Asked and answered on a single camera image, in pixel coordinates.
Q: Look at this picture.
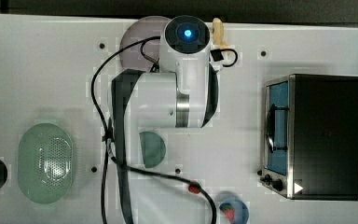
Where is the strawberry toy in bowl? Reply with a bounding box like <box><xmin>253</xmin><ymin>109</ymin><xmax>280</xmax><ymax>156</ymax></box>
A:
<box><xmin>219</xmin><ymin>203</ymin><xmax>235</xmax><ymax>224</ymax></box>

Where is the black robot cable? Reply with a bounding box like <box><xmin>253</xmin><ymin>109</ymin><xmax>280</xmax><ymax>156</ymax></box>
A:
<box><xmin>90</xmin><ymin>35</ymin><xmax>239</xmax><ymax>224</ymax></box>

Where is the peeled toy banana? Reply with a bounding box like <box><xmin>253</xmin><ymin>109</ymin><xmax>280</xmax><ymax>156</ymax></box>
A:
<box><xmin>211</xmin><ymin>18</ymin><xmax>228</xmax><ymax>62</ymax></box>

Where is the green perforated colander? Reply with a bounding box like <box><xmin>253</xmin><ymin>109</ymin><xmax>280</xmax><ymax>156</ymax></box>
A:
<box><xmin>18</xmin><ymin>123</ymin><xmax>73</xmax><ymax>204</ymax></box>

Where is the grey round plate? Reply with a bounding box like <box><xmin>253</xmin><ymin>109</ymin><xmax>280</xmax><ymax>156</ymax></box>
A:
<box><xmin>119</xmin><ymin>16</ymin><xmax>172</xmax><ymax>73</ymax></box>

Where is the blue bowl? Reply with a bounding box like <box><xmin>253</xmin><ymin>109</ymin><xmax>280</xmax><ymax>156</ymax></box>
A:
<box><xmin>218</xmin><ymin>191</ymin><xmax>249</xmax><ymax>224</ymax></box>

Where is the small red strawberry toy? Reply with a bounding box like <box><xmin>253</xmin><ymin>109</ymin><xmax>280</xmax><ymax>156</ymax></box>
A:
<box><xmin>187</xmin><ymin>181</ymin><xmax>200</xmax><ymax>194</ymax></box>

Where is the green mug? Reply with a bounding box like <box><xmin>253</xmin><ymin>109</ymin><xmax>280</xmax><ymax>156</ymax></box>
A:
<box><xmin>140</xmin><ymin>132</ymin><xmax>166</xmax><ymax>168</ymax></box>

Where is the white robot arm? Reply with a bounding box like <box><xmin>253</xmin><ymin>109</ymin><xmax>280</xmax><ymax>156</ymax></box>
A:
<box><xmin>109</xmin><ymin>15</ymin><xmax>218</xmax><ymax>224</ymax></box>

